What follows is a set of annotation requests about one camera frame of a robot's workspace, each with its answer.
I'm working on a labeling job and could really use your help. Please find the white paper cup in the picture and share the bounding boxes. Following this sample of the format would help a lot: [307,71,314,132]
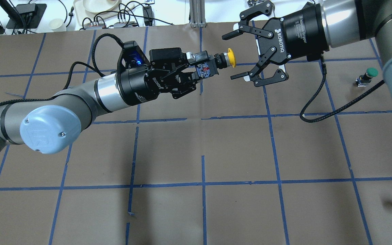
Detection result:
[48,18,67,32]

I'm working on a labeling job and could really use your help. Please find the black braided cable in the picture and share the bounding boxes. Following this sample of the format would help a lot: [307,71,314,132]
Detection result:
[299,54,385,123]
[0,33,125,113]

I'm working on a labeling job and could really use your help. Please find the right black braided cable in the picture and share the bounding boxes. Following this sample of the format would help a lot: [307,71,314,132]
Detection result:
[299,54,385,123]

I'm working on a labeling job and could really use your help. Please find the yellow push button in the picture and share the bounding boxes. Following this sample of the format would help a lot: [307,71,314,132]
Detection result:
[190,48,237,81]

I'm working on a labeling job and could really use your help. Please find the green push button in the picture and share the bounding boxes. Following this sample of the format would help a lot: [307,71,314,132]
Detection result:
[355,68,379,88]

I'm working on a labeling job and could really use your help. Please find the left black braided cable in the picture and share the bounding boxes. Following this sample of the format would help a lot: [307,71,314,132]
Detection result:
[0,33,125,113]

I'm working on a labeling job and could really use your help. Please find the aluminium frame post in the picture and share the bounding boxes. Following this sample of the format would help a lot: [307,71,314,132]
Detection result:
[189,0,207,28]

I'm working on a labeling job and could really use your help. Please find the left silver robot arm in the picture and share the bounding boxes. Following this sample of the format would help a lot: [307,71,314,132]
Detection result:
[0,48,209,154]

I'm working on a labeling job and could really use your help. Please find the black power adapter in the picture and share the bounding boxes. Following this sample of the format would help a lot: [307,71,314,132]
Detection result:
[143,5,153,26]

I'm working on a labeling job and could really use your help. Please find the black monitor stand base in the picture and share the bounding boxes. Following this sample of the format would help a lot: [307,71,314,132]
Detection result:
[4,3,48,29]

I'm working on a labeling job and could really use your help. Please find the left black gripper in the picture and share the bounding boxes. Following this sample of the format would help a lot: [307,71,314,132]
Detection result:
[117,48,210,106]

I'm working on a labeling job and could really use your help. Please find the beige round plate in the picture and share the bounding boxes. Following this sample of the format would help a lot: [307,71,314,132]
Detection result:
[81,0,121,14]

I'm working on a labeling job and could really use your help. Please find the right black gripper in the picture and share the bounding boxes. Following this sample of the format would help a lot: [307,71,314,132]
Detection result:
[222,0,329,87]

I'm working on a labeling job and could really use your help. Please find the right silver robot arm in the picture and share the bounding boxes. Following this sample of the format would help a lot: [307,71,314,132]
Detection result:
[222,0,392,98]

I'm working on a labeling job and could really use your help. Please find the beige tray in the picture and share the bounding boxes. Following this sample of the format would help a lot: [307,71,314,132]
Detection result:
[73,0,129,25]

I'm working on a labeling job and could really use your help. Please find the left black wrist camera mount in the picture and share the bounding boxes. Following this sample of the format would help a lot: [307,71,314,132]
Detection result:
[117,41,150,71]

